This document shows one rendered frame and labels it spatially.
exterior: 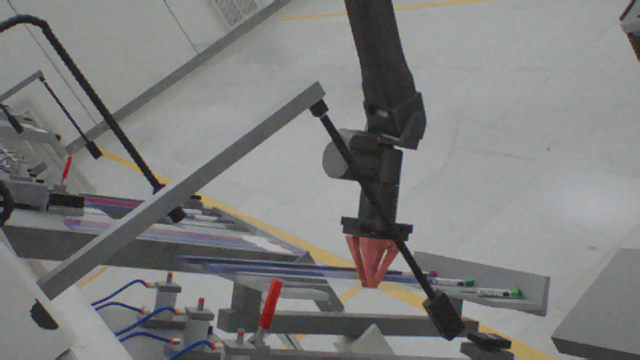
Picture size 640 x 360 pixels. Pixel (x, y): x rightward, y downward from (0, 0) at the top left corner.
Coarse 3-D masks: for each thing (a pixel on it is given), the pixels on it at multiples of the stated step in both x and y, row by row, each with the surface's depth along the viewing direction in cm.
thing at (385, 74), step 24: (360, 0) 116; (384, 0) 118; (360, 24) 119; (384, 24) 119; (360, 48) 122; (384, 48) 120; (384, 72) 122; (408, 72) 124; (384, 96) 123; (408, 96) 125; (384, 120) 127
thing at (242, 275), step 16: (240, 272) 119; (256, 272) 120; (368, 288) 129; (384, 288) 130; (400, 288) 132; (416, 288) 133; (432, 288) 135; (448, 288) 136; (464, 288) 138; (480, 288) 140
